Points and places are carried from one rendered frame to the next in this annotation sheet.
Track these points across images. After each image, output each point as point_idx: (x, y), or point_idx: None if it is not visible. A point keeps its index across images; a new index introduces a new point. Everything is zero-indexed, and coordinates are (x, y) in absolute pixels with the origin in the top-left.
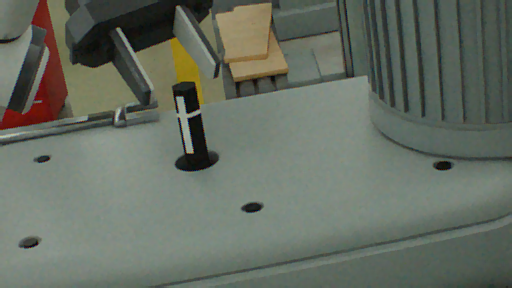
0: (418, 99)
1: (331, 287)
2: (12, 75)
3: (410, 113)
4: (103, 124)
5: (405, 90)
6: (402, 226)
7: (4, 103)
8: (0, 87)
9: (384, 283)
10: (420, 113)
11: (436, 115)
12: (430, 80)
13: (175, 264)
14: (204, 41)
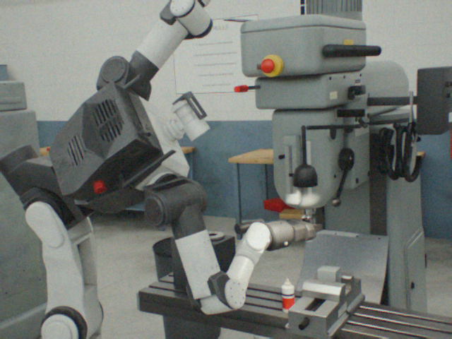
0: (342, 6)
1: (353, 37)
2: (209, 18)
3: (338, 11)
4: None
5: (337, 5)
6: (359, 25)
7: (204, 29)
8: (207, 21)
9: (357, 40)
10: (342, 9)
11: (345, 10)
12: (345, 1)
13: (340, 21)
14: None
